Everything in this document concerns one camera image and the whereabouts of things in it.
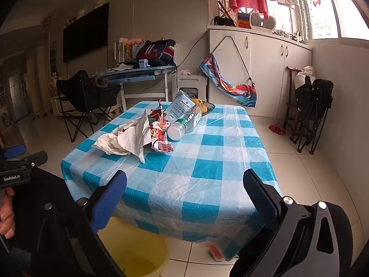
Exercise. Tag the red hanging knot ornament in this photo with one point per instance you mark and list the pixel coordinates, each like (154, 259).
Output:
(47, 20)

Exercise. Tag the group of small ornaments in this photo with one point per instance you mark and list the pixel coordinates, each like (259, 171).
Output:
(289, 34)

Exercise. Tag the blue checked tablecloth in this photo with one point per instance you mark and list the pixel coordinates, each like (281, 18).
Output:
(201, 161)

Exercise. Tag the colourful printed tote bag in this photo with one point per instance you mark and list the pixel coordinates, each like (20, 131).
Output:
(230, 89)

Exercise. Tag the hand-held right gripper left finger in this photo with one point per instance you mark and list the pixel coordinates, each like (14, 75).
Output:
(109, 199)

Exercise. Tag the dark wooden chair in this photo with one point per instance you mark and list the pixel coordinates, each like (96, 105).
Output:
(289, 104)

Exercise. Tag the small plush toy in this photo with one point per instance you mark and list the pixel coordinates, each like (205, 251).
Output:
(99, 3)
(80, 13)

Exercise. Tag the pink plush toy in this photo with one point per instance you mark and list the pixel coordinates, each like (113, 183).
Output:
(136, 41)

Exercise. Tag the yellow plastic bucket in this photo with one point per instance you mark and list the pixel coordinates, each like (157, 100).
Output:
(138, 254)

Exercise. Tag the yellow mango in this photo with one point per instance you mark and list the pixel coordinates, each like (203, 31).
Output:
(200, 104)

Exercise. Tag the blue study desk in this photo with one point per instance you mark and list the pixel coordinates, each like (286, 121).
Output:
(135, 73)

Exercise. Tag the pale drink carton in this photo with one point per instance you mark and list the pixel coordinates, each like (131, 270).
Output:
(180, 105)

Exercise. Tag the cartoon printed snack bag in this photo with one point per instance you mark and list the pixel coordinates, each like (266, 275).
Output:
(158, 127)

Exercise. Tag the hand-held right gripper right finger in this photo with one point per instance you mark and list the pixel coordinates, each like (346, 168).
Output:
(259, 199)

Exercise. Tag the small blue desk device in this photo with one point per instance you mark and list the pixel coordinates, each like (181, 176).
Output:
(144, 63)

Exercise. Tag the dark fruit plate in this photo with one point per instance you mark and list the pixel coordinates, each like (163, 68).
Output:
(210, 107)

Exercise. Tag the red slipper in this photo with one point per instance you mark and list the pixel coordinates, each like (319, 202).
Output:
(277, 129)

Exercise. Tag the low white television stand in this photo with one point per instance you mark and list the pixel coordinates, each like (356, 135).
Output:
(62, 106)

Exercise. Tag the loose papers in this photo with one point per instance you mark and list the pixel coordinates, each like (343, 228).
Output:
(119, 67)

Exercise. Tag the colourful picture box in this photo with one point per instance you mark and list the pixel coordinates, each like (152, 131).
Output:
(244, 20)

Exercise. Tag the black folding camp chair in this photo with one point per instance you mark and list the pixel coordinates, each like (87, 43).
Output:
(83, 95)

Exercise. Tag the person's left hand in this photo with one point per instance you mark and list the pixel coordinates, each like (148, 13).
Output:
(6, 213)

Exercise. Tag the white plastic bag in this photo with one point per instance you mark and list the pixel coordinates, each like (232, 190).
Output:
(307, 73)

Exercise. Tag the row of books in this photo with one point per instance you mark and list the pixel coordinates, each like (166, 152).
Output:
(122, 50)

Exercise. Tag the black wall television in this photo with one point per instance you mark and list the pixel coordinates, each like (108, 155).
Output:
(86, 31)

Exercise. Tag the white cabinet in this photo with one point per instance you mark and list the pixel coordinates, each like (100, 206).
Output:
(265, 72)

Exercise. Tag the black folded chair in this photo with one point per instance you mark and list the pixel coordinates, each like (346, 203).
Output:
(315, 101)

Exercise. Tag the red printed wrapper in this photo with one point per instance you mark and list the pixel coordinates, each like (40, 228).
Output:
(164, 147)

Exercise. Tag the dark striped backpack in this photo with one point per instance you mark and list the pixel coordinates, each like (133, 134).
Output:
(155, 53)

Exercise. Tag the black cloth bundle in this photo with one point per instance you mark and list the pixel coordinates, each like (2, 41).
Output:
(223, 21)

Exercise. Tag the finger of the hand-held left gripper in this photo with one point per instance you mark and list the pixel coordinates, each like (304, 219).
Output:
(36, 159)
(13, 151)

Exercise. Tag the window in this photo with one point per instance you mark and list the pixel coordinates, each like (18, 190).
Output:
(346, 8)

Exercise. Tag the white paper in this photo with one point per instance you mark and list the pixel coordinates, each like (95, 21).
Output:
(111, 144)

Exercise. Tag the white paper bag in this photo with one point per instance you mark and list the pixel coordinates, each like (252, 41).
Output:
(138, 138)

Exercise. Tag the white plastic bottle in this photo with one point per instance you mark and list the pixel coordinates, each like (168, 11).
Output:
(180, 128)

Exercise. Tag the white plastic storage stool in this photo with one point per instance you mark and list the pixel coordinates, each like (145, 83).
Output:
(190, 82)

